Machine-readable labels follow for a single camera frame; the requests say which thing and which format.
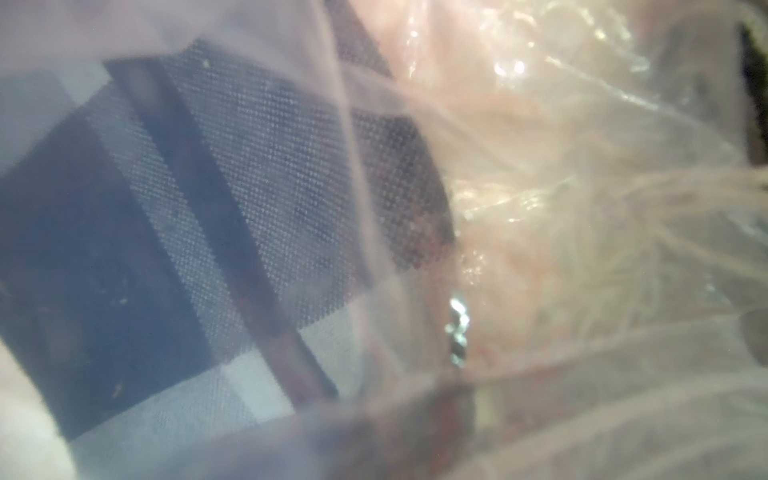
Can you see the navy blue plaid scarf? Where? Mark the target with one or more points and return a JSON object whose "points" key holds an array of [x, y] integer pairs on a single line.
{"points": [[214, 215]]}

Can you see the clear plastic vacuum bag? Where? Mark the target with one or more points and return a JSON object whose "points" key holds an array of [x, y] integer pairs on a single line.
{"points": [[604, 301]]}

